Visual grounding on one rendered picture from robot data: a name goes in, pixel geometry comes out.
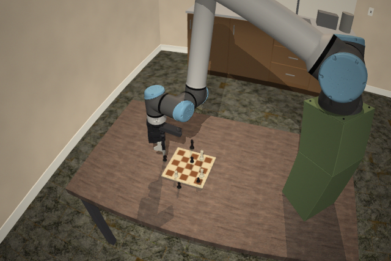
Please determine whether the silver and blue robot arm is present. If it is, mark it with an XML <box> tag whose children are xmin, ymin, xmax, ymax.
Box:
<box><xmin>144</xmin><ymin>0</ymin><xmax>368</xmax><ymax>137</ymax></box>

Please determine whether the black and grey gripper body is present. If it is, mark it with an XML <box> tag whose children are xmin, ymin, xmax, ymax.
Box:
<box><xmin>146</xmin><ymin>120</ymin><xmax>165</xmax><ymax>143</ymax></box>

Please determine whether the brown and cream chessboard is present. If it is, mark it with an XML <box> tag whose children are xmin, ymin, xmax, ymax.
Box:
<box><xmin>162</xmin><ymin>147</ymin><xmax>216</xmax><ymax>189</ymax></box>

